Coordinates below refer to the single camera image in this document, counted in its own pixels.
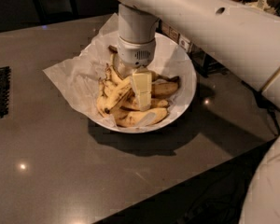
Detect left yellow banana bunch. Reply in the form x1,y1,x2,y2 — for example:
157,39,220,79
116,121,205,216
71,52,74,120
96,45,122,117

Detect black wire snack rack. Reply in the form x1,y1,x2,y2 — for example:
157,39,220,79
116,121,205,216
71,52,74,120
157,21,228,77

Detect yellow banana middle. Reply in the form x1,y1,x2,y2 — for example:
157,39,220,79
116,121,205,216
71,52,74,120
122,96,169,110

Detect yellow banana with sticker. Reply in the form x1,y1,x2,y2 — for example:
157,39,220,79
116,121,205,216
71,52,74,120
114,107,168,128

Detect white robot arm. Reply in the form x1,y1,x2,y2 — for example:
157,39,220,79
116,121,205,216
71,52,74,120
118,0,280,224

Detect dark chair background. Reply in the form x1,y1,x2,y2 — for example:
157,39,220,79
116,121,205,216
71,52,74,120
33,0,78,24

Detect black cables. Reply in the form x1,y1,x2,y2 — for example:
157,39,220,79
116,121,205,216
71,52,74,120
183,77,280,224

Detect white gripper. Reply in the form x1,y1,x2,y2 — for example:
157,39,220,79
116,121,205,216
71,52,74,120
118,37,156,111

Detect white bowl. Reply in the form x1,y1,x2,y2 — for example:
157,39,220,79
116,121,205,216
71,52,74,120
85,32,197,133

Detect black mesh mat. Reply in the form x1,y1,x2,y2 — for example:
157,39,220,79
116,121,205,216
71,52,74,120
0,66,11,119

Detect spotted yellow banana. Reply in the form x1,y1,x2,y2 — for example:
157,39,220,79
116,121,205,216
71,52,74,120
112,75,180,113

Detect white paper liner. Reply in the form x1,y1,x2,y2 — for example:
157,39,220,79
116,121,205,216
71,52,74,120
42,13,194,133

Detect yellow banana right upper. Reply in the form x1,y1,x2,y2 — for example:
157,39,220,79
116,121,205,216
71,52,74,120
151,82,179,97

